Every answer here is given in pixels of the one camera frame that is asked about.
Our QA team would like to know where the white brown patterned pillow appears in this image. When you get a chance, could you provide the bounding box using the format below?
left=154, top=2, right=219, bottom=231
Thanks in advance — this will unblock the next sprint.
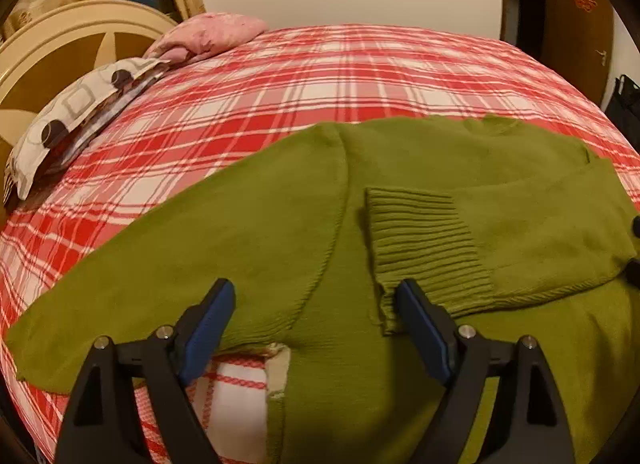
left=2, top=57, right=171, bottom=205

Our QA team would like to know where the brown wooden door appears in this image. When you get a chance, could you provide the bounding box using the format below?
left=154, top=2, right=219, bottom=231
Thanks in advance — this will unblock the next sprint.
left=542, top=0, right=616, bottom=101

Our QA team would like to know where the red plaid bed sheet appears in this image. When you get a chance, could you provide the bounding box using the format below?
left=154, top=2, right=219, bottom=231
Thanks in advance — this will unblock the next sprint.
left=0, top=23, right=640, bottom=464

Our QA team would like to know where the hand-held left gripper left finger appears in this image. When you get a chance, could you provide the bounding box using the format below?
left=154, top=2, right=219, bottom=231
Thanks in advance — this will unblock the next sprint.
left=55, top=278, right=237, bottom=464

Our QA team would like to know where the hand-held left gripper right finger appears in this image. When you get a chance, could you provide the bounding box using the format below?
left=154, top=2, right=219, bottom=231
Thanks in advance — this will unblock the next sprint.
left=395, top=278, right=576, bottom=464

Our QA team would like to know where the pink pillow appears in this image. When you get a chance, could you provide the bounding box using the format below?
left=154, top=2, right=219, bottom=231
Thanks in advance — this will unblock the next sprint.
left=142, top=13, right=268, bottom=65

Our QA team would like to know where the cream wooden headboard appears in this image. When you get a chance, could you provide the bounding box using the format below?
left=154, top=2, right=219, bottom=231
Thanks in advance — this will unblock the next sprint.
left=0, top=0, right=181, bottom=155

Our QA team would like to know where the dark doorway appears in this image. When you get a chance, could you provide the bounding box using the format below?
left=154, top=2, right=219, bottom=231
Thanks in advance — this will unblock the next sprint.
left=500, top=0, right=547, bottom=61

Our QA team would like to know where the dark object by door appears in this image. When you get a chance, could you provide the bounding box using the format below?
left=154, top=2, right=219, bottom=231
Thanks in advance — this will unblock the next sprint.
left=617, top=73, right=640, bottom=117

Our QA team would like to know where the green knitted sweater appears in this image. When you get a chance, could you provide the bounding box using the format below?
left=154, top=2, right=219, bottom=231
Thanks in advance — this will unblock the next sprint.
left=5, top=114, right=640, bottom=464

